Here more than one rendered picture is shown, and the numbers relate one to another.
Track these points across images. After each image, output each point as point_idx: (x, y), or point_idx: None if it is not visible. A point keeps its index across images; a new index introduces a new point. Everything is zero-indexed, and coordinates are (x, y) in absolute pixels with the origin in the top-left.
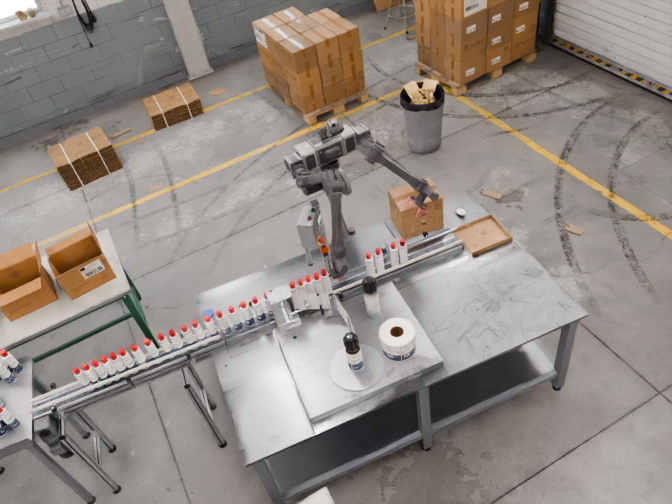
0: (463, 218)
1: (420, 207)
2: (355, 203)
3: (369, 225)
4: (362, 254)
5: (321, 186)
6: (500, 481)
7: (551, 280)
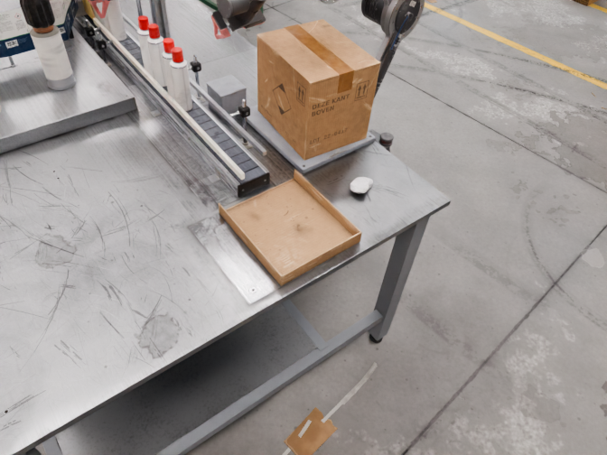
0: (346, 194)
1: (214, 12)
2: (490, 168)
3: (447, 190)
4: (223, 73)
5: (380, 14)
6: None
7: (123, 378)
